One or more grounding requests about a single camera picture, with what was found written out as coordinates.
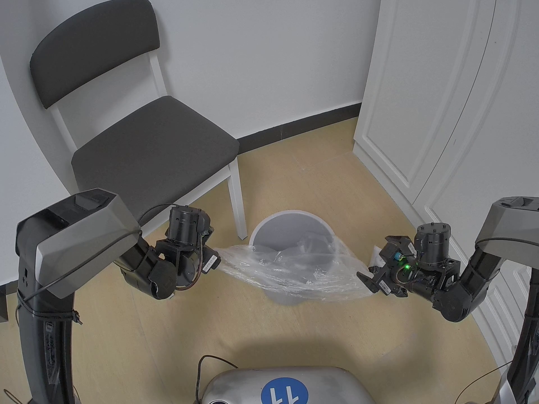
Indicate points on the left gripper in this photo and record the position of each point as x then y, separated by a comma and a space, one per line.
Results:
209, 265

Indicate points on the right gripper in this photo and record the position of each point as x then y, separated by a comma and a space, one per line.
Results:
396, 282

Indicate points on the clear plastic bag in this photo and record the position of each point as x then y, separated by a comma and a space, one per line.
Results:
294, 269

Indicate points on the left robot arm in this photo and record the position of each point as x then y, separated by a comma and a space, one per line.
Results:
75, 234

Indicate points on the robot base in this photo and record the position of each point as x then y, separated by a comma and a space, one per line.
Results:
290, 387

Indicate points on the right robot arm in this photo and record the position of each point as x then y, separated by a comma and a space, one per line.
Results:
505, 225

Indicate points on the white trash bin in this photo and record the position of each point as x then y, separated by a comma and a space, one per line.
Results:
282, 229

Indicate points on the white chair dark grey cushions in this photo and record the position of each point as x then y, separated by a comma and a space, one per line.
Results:
156, 141

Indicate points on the white wardrobe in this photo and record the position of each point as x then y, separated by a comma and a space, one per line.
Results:
421, 78

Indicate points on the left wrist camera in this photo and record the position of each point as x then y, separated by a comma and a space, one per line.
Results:
206, 225

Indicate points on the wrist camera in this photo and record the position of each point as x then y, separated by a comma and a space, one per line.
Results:
206, 225
398, 248

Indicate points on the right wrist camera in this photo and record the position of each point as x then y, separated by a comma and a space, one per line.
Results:
398, 248

